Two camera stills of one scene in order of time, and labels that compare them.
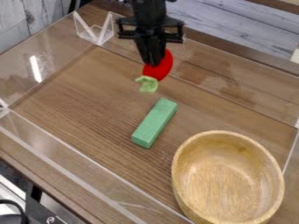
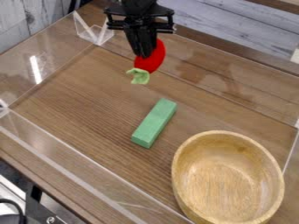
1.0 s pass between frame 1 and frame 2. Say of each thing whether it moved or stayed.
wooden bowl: stayed
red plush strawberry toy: moved
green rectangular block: stayed
